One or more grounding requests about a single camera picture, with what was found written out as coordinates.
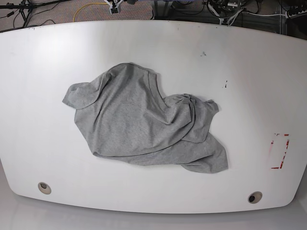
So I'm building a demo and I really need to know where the grey T-shirt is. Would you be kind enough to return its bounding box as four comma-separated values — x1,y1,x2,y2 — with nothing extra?
63,63,228,173

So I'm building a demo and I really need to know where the red tape rectangle marking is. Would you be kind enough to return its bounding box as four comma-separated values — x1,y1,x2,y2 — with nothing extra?
269,133,290,169

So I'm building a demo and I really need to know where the white power strip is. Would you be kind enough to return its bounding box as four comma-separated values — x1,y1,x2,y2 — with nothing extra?
285,4,307,19

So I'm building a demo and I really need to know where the black tripod stand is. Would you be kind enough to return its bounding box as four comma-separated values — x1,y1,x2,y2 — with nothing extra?
0,0,70,28

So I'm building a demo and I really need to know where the yellow floor cable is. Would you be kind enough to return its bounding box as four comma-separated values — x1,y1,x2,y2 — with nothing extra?
73,2,108,23

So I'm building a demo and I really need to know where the right table cable grommet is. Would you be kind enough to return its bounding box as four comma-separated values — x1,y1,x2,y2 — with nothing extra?
248,191,262,204

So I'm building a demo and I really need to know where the table cable grommet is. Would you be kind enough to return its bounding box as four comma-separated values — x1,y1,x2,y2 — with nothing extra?
38,182,51,195
248,191,262,204

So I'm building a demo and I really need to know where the left table cable grommet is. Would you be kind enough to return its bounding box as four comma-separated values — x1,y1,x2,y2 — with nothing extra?
38,182,51,195

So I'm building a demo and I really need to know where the grey metal frame post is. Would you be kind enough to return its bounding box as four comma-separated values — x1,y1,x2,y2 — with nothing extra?
277,0,287,35

